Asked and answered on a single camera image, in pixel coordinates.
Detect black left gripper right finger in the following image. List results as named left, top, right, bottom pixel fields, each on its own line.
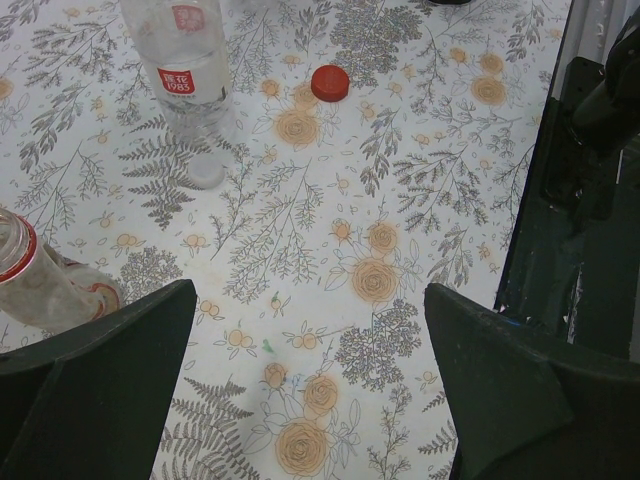
left=424, top=283, right=639, bottom=479

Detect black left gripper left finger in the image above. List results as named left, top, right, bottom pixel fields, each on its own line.
left=1, top=279, right=197, bottom=479

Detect small glass bottle red rim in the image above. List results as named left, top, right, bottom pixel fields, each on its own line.
left=1, top=209, right=122, bottom=334

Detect white translucent bottle cap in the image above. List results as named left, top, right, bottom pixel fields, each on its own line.
left=187, top=154, right=225, bottom=189

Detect clear plastic bottle red label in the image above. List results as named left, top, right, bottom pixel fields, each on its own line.
left=120, top=1, right=236, bottom=146

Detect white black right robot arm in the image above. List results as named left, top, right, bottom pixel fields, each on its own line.
left=571, top=11, right=639, bottom=156

